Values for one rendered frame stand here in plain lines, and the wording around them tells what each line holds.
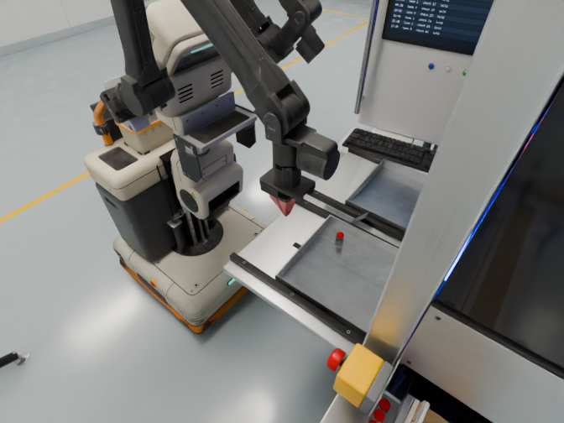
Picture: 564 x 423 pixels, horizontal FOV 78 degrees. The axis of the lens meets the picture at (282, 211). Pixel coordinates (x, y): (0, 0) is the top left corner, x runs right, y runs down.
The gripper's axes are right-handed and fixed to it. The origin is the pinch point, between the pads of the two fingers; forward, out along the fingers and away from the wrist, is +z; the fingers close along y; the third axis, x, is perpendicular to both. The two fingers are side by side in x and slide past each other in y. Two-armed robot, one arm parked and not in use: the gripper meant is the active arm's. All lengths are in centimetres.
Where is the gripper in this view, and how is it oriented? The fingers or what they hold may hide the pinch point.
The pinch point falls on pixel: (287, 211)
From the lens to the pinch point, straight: 77.4
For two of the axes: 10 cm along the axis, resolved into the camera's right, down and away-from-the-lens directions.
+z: 0.1, 7.1, 7.0
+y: 7.9, 4.2, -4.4
